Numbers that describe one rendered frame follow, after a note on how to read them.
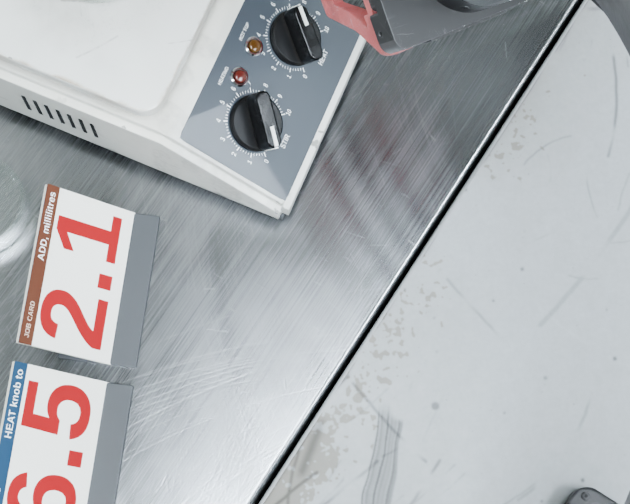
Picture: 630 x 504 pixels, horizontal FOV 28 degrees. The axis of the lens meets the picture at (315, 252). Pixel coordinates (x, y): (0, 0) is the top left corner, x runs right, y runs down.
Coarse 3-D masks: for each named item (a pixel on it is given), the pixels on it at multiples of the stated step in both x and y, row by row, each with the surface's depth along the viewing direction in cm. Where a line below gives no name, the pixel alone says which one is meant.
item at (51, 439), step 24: (24, 384) 67; (48, 384) 68; (72, 384) 69; (96, 384) 70; (24, 408) 67; (48, 408) 68; (72, 408) 69; (24, 432) 67; (48, 432) 68; (72, 432) 69; (24, 456) 66; (48, 456) 67; (72, 456) 68; (24, 480) 66; (48, 480) 67; (72, 480) 68
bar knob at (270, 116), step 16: (256, 96) 68; (240, 112) 69; (256, 112) 69; (272, 112) 69; (240, 128) 69; (256, 128) 69; (272, 128) 68; (240, 144) 69; (256, 144) 70; (272, 144) 68
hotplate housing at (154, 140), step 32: (224, 0) 70; (224, 32) 69; (0, 64) 68; (192, 64) 68; (352, 64) 74; (0, 96) 72; (32, 96) 69; (64, 96) 68; (192, 96) 68; (64, 128) 73; (96, 128) 70; (128, 128) 68; (160, 128) 67; (320, 128) 72; (160, 160) 71; (192, 160) 69; (224, 192) 71; (256, 192) 70
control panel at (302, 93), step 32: (256, 0) 70; (288, 0) 71; (320, 0) 72; (256, 32) 70; (320, 32) 72; (352, 32) 73; (224, 64) 69; (256, 64) 70; (320, 64) 72; (224, 96) 69; (288, 96) 71; (320, 96) 72; (192, 128) 68; (224, 128) 69; (288, 128) 71; (224, 160) 69; (256, 160) 70; (288, 160) 71; (288, 192) 71
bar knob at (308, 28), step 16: (288, 16) 70; (304, 16) 70; (272, 32) 70; (288, 32) 71; (304, 32) 70; (272, 48) 71; (288, 48) 71; (304, 48) 70; (320, 48) 70; (288, 64) 71; (304, 64) 71
